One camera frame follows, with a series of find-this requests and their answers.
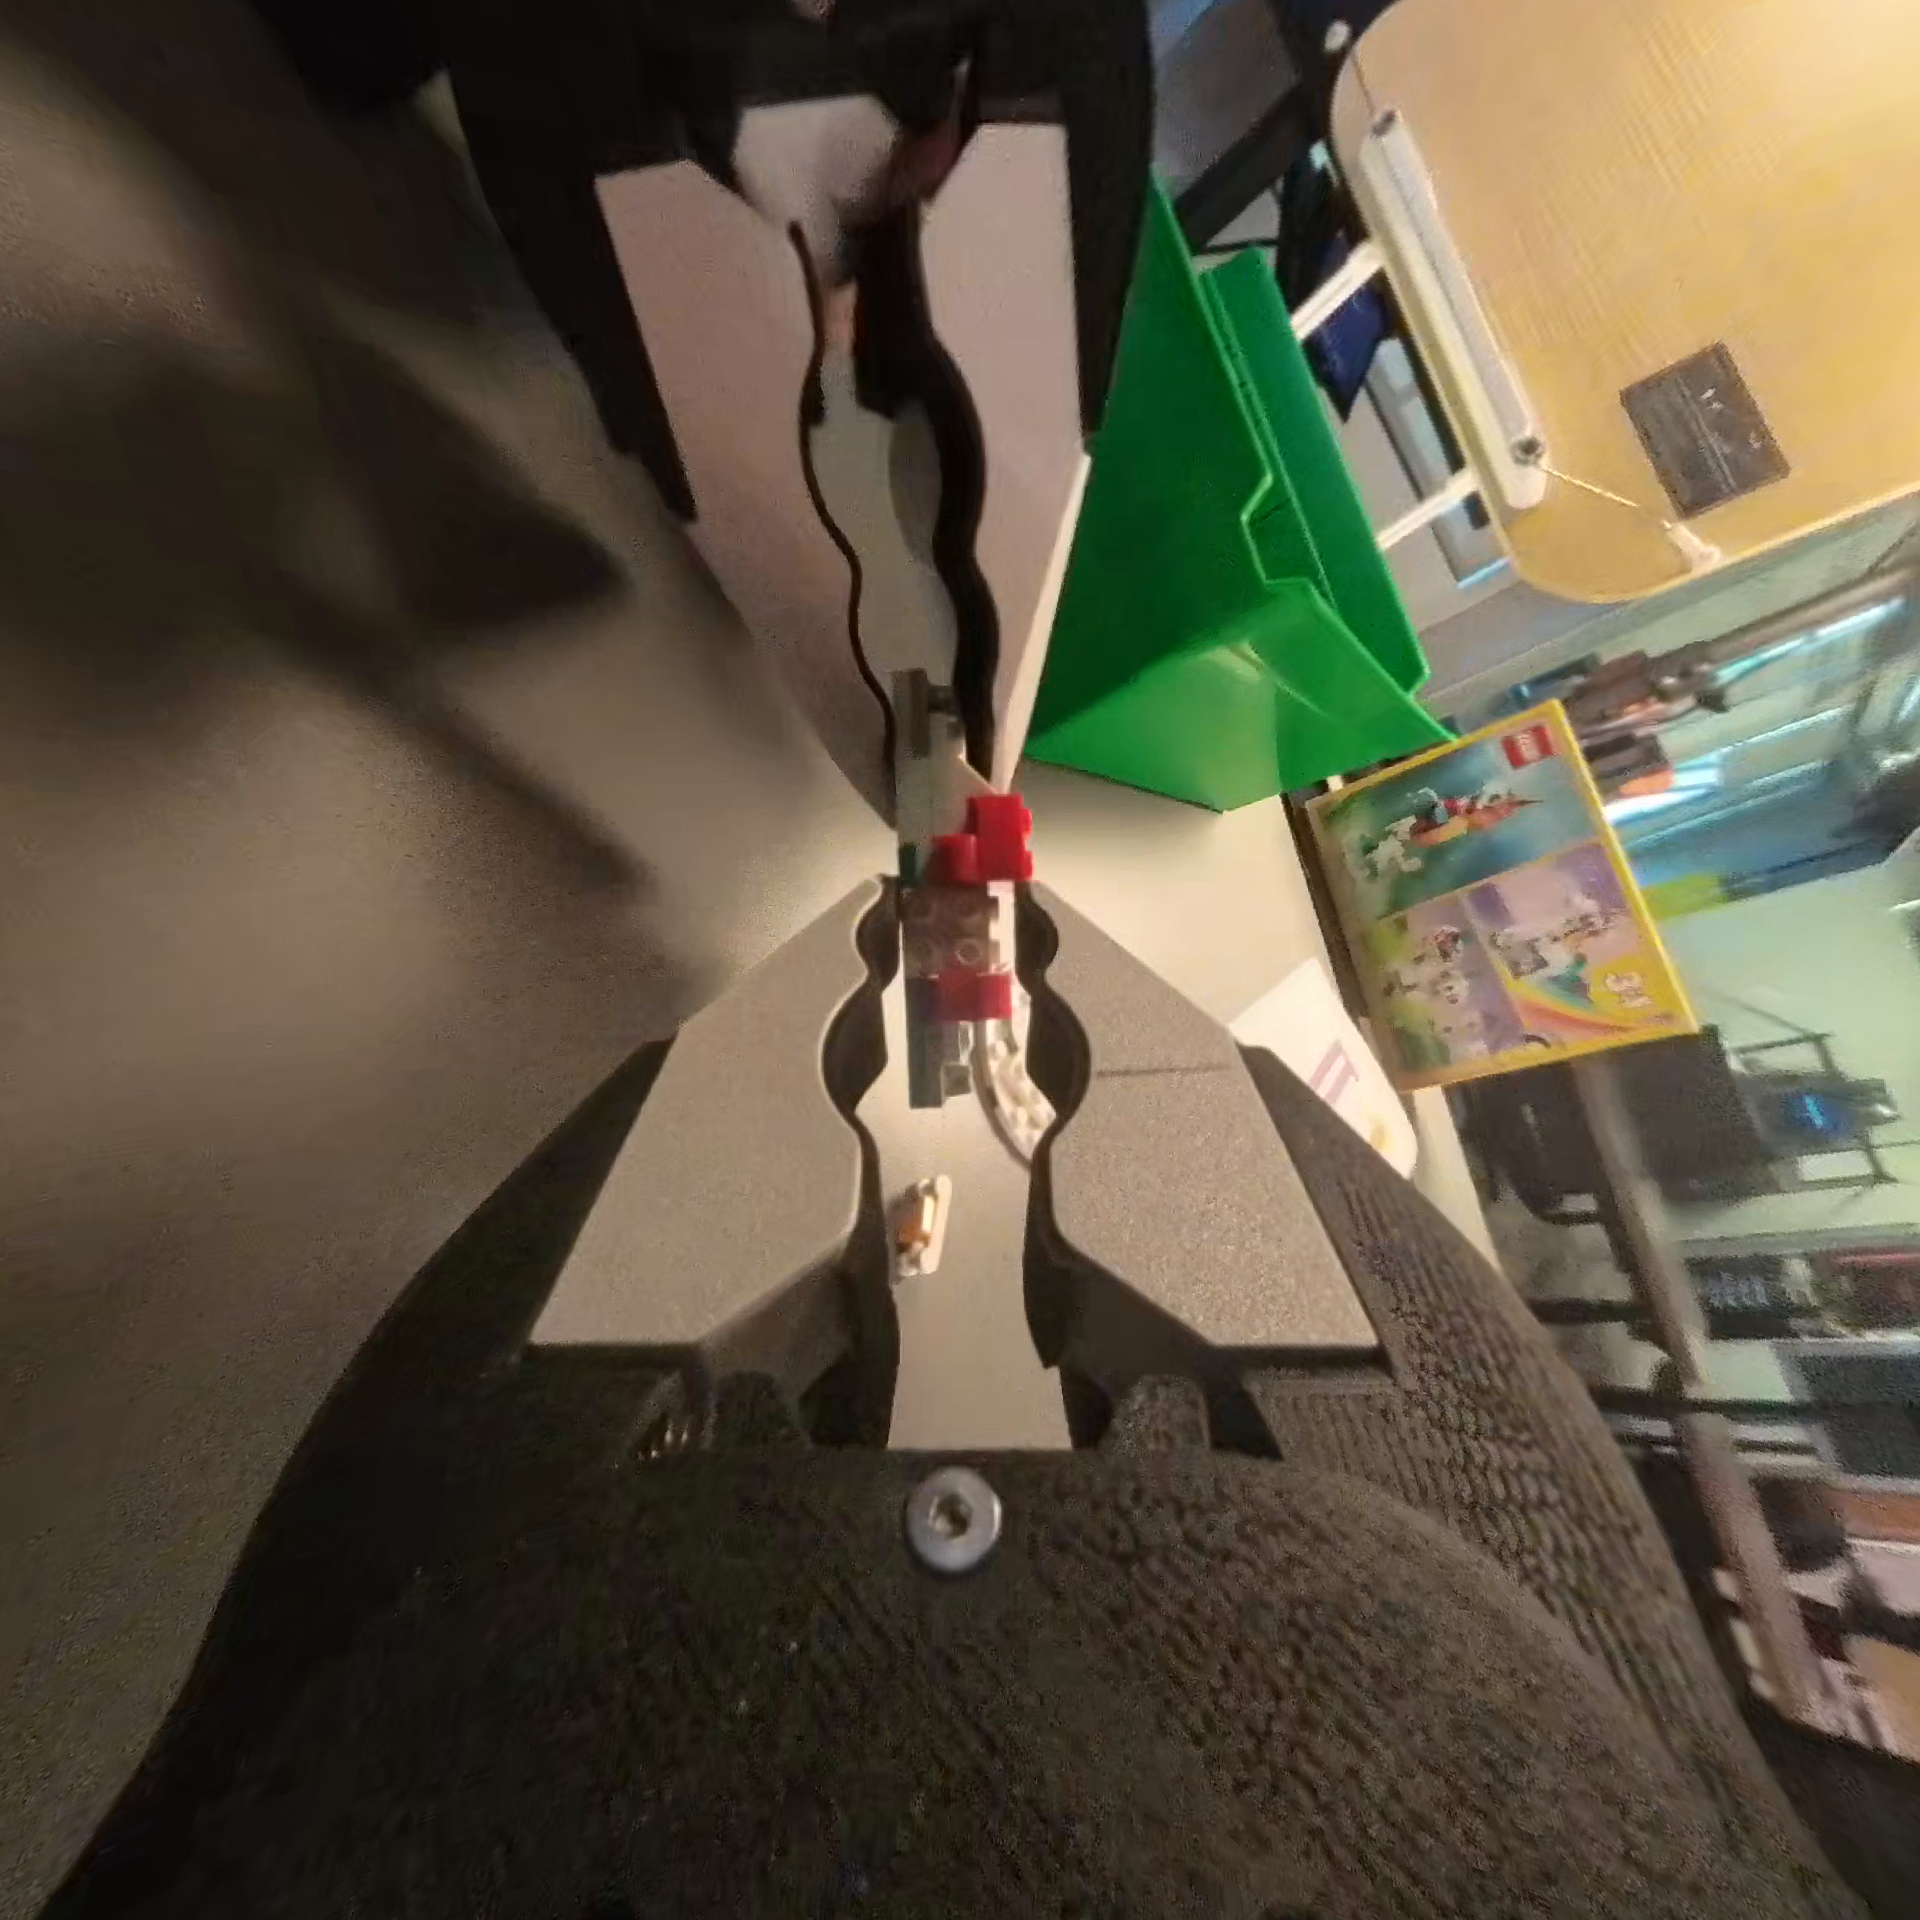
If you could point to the yellow lego box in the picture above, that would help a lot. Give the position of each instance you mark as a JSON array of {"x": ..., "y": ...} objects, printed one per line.
[{"x": 1484, "y": 902}]

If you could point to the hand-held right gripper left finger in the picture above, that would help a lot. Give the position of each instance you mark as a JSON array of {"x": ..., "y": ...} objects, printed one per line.
[{"x": 720, "y": 1171}]

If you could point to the multicolour lego model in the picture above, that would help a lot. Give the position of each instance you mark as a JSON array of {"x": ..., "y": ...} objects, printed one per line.
[{"x": 961, "y": 932}]

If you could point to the round white lego plate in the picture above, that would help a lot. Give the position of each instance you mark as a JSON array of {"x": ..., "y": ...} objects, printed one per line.
[{"x": 1008, "y": 1113}]

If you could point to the white instruction booklet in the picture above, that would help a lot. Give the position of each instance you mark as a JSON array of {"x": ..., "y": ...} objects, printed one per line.
[{"x": 1328, "y": 1051}]

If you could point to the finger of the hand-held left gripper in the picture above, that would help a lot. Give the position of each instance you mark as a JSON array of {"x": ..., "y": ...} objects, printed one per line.
[
  {"x": 720, "y": 331},
  {"x": 1026, "y": 347}
]

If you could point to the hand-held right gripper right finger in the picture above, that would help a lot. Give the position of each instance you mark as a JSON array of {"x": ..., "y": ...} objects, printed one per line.
[{"x": 1184, "y": 1185}]

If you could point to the green plastic bin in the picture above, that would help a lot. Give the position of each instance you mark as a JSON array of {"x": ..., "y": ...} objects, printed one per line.
[{"x": 1200, "y": 599}]

